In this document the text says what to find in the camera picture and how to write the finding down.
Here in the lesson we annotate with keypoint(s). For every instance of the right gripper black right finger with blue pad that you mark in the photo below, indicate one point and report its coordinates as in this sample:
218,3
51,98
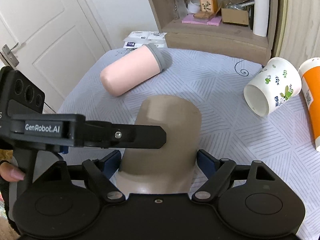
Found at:
218,173

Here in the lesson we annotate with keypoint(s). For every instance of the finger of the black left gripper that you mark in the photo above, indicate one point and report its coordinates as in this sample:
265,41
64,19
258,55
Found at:
104,134

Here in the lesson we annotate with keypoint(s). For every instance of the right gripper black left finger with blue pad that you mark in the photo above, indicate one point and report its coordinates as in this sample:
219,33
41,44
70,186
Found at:
97,175

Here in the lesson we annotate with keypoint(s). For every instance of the white floral paper cup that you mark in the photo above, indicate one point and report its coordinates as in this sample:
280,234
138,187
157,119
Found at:
274,85

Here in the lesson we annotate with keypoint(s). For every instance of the orange paper cup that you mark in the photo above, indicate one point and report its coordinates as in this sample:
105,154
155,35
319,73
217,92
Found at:
310,74

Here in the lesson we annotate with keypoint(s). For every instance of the person hand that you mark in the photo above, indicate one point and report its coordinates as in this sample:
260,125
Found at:
10,172

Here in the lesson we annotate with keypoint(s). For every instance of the white patterned tablecloth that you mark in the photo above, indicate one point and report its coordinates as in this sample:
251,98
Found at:
214,84

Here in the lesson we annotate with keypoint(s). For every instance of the pink tumbler grey lid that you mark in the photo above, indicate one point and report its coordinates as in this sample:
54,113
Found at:
134,68

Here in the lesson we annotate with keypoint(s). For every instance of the white paper leaflets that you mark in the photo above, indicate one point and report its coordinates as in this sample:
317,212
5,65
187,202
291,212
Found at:
138,38

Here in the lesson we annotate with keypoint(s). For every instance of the white door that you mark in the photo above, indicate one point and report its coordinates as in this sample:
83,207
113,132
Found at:
59,41

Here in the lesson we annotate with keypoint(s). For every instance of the pink sticky note pad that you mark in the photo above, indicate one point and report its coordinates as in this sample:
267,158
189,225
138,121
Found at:
190,19

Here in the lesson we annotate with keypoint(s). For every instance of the clear bottle beige cap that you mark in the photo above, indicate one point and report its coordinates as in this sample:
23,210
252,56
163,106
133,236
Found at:
182,9

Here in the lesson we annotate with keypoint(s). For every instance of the wooden shelf unit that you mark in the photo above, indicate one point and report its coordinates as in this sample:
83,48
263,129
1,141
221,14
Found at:
227,32

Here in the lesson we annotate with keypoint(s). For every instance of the small cardboard box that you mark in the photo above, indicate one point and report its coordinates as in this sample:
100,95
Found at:
234,16

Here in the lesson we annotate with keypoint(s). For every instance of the wooden wardrobe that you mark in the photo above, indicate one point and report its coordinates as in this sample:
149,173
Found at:
297,31

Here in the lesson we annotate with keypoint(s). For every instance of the white tape roll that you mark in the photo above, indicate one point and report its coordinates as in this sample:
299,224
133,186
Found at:
193,6

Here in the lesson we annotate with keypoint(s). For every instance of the orange decorated box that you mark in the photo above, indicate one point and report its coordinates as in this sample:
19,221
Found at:
209,6

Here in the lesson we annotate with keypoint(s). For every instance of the white paper towel roll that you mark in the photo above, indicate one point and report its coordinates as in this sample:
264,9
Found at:
261,15

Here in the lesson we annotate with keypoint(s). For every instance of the metal door handle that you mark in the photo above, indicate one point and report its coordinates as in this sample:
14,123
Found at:
7,56

